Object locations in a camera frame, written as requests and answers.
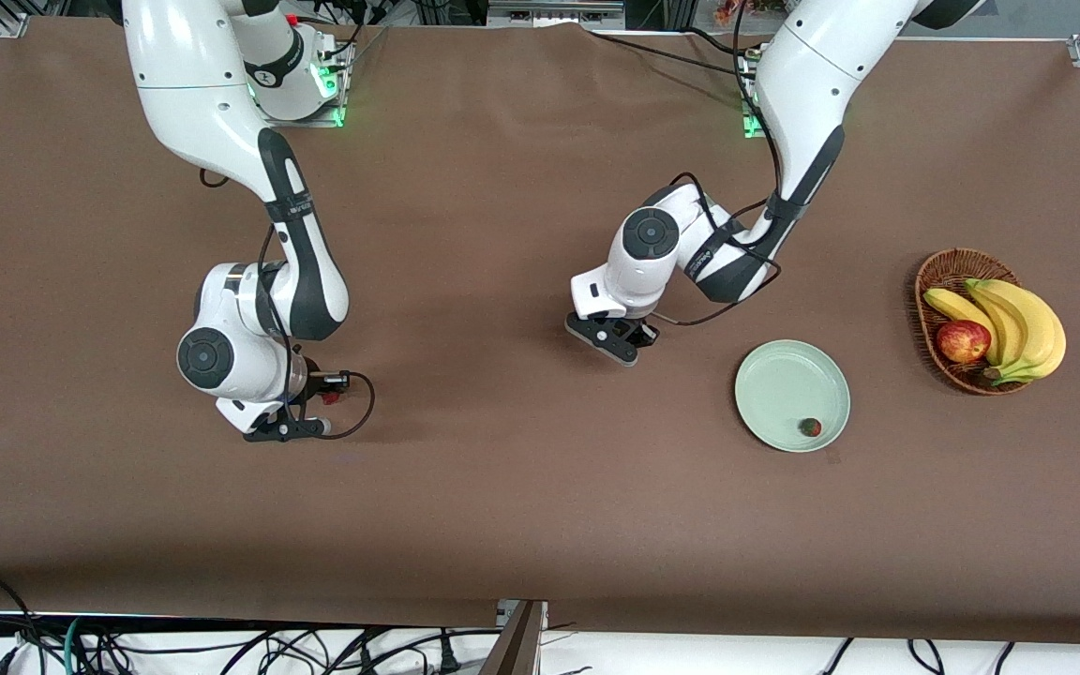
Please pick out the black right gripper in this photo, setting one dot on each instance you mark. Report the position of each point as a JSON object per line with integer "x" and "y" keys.
{"x": 314, "y": 386}

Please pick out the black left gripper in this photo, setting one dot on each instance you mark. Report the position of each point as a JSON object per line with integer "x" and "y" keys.
{"x": 640, "y": 330}

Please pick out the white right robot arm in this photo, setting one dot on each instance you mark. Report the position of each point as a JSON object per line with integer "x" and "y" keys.
{"x": 184, "y": 94}

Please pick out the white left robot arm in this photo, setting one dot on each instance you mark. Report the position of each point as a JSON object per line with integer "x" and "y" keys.
{"x": 812, "y": 84}

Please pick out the pale green round plate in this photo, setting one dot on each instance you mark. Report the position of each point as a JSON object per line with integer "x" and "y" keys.
{"x": 779, "y": 384}

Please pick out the table cover sheet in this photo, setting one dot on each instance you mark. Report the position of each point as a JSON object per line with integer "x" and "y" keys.
{"x": 502, "y": 469}

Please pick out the woven wicker basket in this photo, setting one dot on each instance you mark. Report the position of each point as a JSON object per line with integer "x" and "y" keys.
{"x": 943, "y": 272}

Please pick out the yellow banana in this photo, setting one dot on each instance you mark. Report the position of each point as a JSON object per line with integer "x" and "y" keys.
{"x": 957, "y": 307}
{"x": 1046, "y": 333}
{"x": 1007, "y": 328}

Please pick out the red apple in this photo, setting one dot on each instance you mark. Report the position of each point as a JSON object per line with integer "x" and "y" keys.
{"x": 963, "y": 341}

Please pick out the orange background object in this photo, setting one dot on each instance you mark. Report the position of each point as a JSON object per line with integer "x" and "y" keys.
{"x": 727, "y": 11}

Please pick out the silver metal device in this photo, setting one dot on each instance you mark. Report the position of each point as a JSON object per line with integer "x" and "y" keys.
{"x": 554, "y": 11}

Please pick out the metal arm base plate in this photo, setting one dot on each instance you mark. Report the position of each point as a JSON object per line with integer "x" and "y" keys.
{"x": 751, "y": 127}
{"x": 315, "y": 120}

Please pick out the aluminium profile post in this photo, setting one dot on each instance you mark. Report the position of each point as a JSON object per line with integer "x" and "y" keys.
{"x": 517, "y": 647}

